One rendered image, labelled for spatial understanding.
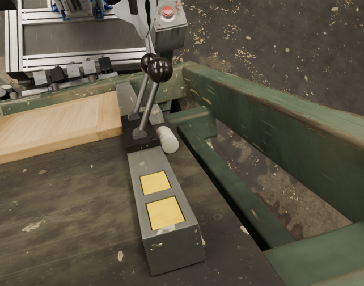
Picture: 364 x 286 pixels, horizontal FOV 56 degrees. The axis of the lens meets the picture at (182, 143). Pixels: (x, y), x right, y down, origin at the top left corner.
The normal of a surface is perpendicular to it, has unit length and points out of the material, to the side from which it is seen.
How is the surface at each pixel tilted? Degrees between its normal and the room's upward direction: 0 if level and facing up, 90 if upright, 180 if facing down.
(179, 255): 30
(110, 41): 0
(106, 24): 0
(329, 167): 90
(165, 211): 60
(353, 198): 90
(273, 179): 0
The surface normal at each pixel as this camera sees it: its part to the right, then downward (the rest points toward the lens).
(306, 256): -0.18, -0.92
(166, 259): 0.21, 0.30
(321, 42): 0.08, -0.21
